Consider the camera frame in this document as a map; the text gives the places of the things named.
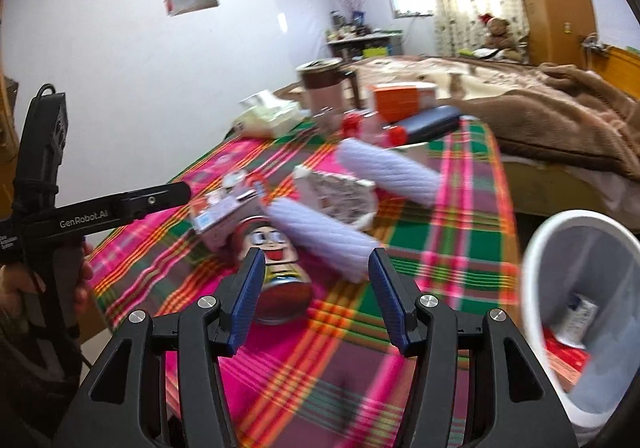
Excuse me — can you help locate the white blue packet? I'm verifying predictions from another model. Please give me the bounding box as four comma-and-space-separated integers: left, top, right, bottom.
557, 293, 601, 349

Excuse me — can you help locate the person's left hand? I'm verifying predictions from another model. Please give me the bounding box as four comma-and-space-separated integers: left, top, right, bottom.
0, 242, 96, 321

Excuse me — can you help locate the pink white small box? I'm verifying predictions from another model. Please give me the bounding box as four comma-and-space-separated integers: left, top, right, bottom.
190, 188, 271, 253

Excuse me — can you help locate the clear bottle red cap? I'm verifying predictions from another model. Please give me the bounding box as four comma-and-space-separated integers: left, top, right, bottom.
312, 108, 408, 149

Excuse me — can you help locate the jar with brown lid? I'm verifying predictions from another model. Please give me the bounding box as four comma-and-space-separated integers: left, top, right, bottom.
297, 58, 346, 121

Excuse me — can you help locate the brown teddy bear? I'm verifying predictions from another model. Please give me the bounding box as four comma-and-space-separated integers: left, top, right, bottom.
475, 14, 518, 61

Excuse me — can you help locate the white ribbed roll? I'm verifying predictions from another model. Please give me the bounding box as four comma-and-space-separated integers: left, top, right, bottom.
336, 138, 443, 206
265, 198, 381, 283

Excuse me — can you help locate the plaid pink green tablecloth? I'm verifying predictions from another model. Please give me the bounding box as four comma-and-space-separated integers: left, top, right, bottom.
87, 118, 523, 448

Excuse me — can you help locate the patterned white carton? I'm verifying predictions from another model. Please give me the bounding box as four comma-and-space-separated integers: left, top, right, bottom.
292, 164, 378, 231

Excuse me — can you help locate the white plastic trash bin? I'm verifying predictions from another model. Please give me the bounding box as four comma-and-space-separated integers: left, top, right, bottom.
520, 210, 640, 431

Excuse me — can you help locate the cluttered shelf desk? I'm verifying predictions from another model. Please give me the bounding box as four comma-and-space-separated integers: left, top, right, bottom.
326, 30, 403, 63

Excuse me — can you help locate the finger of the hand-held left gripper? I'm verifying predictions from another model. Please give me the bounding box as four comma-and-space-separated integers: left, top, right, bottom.
121, 181, 193, 225

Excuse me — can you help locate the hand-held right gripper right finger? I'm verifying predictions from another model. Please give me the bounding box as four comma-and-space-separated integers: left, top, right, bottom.
367, 248, 581, 448

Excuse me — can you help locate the charger with cable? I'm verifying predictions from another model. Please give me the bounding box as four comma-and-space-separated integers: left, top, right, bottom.
580, 32, 610, 59

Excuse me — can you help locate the brown fleece blanket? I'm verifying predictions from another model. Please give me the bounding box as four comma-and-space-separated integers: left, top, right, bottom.
350, 55, 640, 179

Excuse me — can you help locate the orange white box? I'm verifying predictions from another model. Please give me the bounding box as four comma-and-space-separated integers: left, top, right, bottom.
367, 82, 438, 125

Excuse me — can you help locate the dark blue case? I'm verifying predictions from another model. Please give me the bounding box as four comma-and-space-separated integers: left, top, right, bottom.
400, 105, 463, 143

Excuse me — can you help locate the cream cloth bag green print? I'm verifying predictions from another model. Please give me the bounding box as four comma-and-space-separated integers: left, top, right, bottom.
234, 90, 301, 139

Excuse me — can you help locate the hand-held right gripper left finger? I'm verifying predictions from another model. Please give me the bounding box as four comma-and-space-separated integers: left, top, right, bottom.
60, 248, 268, 448

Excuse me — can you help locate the red packet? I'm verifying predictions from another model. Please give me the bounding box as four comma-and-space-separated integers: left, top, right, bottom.
542, 328, 591, 386

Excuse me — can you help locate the red cartoon face can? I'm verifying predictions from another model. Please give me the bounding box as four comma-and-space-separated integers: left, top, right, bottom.
232, 217, 313, 326

